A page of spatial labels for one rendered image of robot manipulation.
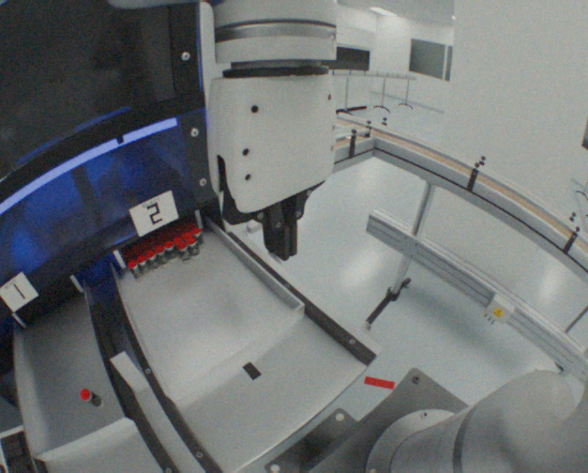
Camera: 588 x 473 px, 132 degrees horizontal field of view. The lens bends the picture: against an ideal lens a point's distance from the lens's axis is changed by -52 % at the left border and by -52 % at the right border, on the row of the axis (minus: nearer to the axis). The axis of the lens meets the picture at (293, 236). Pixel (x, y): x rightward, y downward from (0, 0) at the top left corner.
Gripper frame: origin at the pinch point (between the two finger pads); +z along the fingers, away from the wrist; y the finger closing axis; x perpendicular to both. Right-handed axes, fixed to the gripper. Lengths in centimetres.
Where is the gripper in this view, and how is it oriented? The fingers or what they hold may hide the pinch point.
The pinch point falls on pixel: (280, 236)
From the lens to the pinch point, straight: 25.9
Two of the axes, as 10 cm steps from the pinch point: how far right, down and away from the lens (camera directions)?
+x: 6.6, 4.8, -5.8
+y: -7.5, 4.2, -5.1
